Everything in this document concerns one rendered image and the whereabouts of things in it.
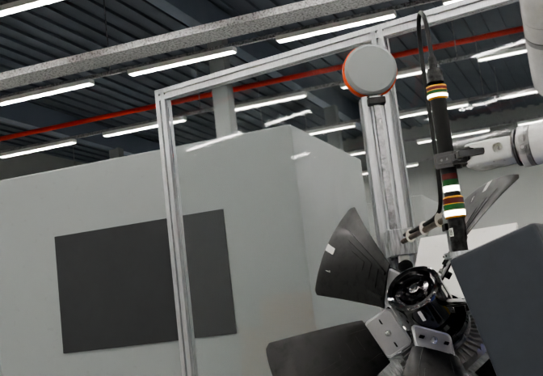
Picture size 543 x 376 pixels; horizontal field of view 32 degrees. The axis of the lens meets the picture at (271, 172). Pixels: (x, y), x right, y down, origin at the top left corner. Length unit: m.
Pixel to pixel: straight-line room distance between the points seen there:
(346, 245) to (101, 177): 2.43
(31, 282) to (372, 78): 2.41
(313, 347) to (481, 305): 0.97
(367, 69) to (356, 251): 0.74
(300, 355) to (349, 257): 0.29
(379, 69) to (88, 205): 2.12
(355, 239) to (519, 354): 1.14
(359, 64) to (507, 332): 1.74
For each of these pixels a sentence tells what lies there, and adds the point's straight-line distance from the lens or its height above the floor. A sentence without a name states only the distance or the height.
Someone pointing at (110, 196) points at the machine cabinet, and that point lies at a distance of 4.43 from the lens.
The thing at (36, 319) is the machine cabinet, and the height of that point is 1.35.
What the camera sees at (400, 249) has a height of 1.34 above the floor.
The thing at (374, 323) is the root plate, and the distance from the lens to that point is 2.00.
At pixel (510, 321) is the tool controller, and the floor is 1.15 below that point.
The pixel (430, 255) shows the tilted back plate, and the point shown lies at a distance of 2.42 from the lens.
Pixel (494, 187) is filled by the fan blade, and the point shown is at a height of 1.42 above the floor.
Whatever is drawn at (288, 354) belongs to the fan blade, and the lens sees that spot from 2.02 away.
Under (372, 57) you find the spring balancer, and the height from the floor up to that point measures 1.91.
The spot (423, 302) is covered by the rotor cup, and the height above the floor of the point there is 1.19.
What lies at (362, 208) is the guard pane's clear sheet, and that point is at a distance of 2.87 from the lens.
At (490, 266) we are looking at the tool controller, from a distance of 1.08.
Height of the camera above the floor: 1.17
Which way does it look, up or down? 10 degrees up
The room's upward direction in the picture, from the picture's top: 7 degrees counter-clockwise
